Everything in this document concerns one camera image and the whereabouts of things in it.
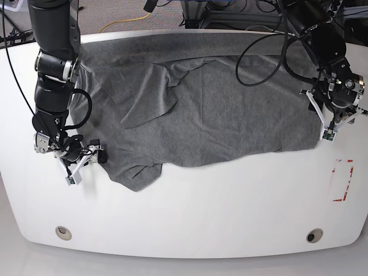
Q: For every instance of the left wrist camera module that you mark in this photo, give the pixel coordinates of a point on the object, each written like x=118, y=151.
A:
x=328, y=135

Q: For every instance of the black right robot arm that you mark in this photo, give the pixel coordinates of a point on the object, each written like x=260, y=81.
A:
x=55, y=28

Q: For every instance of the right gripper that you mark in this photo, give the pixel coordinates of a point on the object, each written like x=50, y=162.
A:
x=73, y=156

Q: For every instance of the grey T-shirt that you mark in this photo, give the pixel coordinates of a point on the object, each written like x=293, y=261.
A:
x=191, y=99

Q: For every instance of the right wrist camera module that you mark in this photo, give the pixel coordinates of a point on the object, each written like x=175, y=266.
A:
x=74, y=179

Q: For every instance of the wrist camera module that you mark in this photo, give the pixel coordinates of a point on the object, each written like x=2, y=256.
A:
x=328, y=135
x=74, y=179

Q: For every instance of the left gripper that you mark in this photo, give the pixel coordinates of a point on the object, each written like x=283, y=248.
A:
x=336, y=101

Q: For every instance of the right table cable grommet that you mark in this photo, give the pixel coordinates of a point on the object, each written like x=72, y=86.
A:
x=314, y=235

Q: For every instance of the red tape rectangle marking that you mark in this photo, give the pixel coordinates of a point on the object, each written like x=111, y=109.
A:
x=341, y=179

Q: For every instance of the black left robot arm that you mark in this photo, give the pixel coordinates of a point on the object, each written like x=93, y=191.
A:
x=311, y=25

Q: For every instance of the left table cable grommet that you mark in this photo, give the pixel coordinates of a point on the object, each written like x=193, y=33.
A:
x=63, y=233

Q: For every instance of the table cable grommet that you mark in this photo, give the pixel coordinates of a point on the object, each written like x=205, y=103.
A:
x=63, y=233
x=314, y=235

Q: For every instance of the black tripod stand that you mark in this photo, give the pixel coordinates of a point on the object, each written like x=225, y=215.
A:
x=12, y=35

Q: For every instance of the aluminium frame post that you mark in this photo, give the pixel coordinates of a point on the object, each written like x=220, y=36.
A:
x=193, y=12

